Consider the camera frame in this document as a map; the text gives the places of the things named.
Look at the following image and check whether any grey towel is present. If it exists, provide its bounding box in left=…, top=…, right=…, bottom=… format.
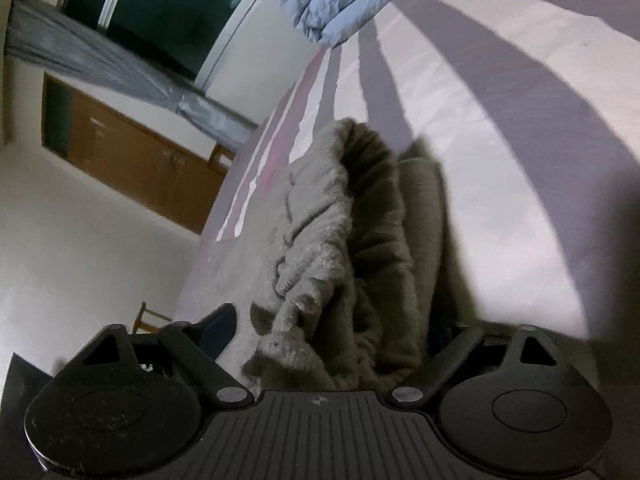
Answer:
left=202, top=117, right=483, bottom=393

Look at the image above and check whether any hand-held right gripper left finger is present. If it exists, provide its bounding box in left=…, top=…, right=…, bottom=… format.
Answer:
left=65, top=303, right=255, bottom=407

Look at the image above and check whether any wooden wardrobe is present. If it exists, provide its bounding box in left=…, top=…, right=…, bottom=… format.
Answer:
left=42, top=72, right=236, bottom=235

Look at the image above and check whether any wooden chair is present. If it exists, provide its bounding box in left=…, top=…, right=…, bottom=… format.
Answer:
left=131, top=301, right=173, bottom=336

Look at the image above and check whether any bed with striped sheet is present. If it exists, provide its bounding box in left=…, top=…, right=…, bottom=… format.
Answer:
left=172, top=0, right=640, bottom=401

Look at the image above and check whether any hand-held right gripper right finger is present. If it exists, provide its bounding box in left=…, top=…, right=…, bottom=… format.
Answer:
left=391, top=325, right=576, bottom=407

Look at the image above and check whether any grey curtain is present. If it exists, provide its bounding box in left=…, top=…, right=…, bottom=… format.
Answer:
left=4, top=0, right=258, bottom=148

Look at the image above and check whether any window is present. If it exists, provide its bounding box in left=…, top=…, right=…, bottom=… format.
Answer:
left=59, top=0, right=273, bottom=101

